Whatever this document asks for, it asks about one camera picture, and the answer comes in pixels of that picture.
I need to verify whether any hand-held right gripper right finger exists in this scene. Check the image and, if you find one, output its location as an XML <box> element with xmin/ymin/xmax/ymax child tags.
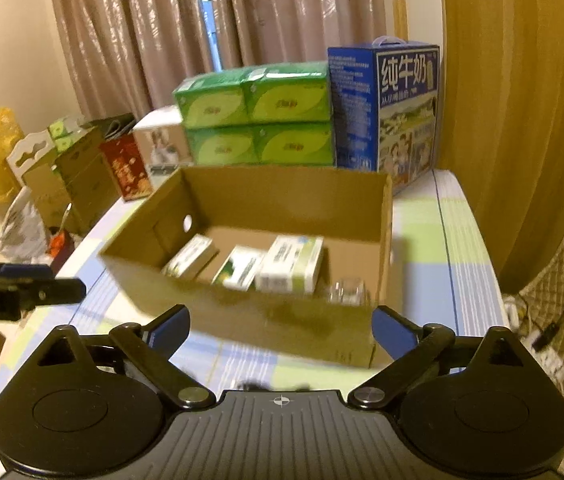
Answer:
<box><xmin>349</xmin><ymin>306</ymin><xmax>530</xmax><ymax>410</ymax></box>

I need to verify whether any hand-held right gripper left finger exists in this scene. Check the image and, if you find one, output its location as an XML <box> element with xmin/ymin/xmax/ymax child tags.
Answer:
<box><xmin>36</xmin><ymin>304</ymin><xmax>217</xmax><ymax>411</ymax></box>

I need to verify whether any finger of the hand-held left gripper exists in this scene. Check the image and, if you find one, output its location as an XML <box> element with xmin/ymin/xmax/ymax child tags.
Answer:
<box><xmin>0</xmin><ymin>259</ymin><xmax>56</xmax><ymax>282</ymax></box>
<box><xmin>16</xmin><ymin>278</ymin><xmax>88</xmax><ymax>307</ymax></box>

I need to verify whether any clear bag with metal hook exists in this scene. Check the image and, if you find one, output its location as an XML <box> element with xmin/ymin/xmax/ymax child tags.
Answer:
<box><xmin>328</xmin><ymin>277</ymin><xmax>369</xmax><ymax>307</ymax></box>

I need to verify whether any small white green box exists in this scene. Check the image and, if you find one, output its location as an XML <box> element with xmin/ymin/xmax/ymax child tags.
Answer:
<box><xmin>161</xmin><ymin>236</ymin><xmax>219</xmax><ymax>281</ymax></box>

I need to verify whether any large green white spray box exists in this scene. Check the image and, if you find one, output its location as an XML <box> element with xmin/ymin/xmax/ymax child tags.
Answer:
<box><xmin>211</xmin><ymin>245</ymin><xmax>266</xmax><ymax>292</ymax></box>

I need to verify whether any brown cardboard box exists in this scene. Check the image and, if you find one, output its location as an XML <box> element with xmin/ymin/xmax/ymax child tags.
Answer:
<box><xmin>98</xmin><ymin>165</ymin><xmax>394</xmax><ymax>369</ymax></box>

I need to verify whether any white barcoded box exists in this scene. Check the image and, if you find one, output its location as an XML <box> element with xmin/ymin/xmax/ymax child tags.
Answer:
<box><xmin>255</xmin><ymin>235</ymin><xmax>325</xmax><ymax>295</ymax></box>

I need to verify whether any crumpled clear plastic bag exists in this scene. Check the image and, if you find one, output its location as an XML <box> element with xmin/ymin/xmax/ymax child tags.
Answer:
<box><xmin>0</xmin><ymin>187</ymin><xmax>50</xmax><ymax>261</ymax></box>

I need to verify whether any small orange object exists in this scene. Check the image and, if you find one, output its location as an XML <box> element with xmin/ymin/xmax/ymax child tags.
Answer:
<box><xmin>48</xmin><ymin>202</ymin><xmax>75</xmax><ymax>257</ymax></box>

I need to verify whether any brown open carton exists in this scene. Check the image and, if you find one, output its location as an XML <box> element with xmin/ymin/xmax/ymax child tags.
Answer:
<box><xmin>54</xmin><ymin>127</ymin><xmax>121</xmax><ymax>234</ymax></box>

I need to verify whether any red gift box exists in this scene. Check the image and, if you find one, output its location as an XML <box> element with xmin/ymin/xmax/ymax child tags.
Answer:
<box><xmin>100</xmin><ymin>137</ymin><xmax>155</xmax><ymax>204</ymax></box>

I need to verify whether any white power strip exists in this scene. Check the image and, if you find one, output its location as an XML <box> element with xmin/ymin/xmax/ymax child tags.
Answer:
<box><xmin>504</xmin><ymin>294</ymin><xmax>564</xmax><ymax>384</ymax></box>

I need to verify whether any black shopping bag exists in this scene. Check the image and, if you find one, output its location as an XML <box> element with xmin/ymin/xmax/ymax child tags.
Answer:
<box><xmin>84</xmin><ymin>114</ymin><xmax>138</xmax><ymax>142</ymax></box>

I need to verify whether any white appliance box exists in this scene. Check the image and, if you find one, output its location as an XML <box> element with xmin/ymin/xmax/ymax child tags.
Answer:
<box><xmin>132</xmin><ymin>105</ymin><xmax>194</xmax><ymax>177</ymax></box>

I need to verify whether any blue milk carton box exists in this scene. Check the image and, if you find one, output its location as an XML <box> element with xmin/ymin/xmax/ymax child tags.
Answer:
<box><xmin>327</xmin><ymin>35</ymin><xmax>442</xmax><ymax>196</ymax></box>

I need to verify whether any stack of green tissue packs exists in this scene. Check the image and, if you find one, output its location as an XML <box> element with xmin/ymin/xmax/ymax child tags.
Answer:
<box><xmin>172</xmin><ymin>61</ymin><xmax>337</xmax><ymax>167</ymax></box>

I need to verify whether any golden curtain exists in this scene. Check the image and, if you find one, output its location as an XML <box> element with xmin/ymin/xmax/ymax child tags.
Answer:
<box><xmin>439</xmin><ymin>0</ymin><xmax>564</xmax><ymax>297</ymax></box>

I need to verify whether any shiny beige curtain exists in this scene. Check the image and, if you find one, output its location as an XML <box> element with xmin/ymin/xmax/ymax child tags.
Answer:
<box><xmin>46</xmin><ymin>0</ymin><xmax>223</xmax><ymax>127</ymax></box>
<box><xmin>212</xmin><ymin>0</ymin><xmax>399</xmax><ymax>72</ymax></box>

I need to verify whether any wooden stick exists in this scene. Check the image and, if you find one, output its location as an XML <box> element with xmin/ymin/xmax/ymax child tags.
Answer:
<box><xmin>394</xmin><ymin>0</ymin><xmax>409</xmax><ymax>42</ymax></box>

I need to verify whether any black charger cable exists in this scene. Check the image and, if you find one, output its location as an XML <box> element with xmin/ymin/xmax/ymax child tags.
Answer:
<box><xmin>526</xmin><ymin>244</ymin><xmax>564</xmax><ymax>352</ymax></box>

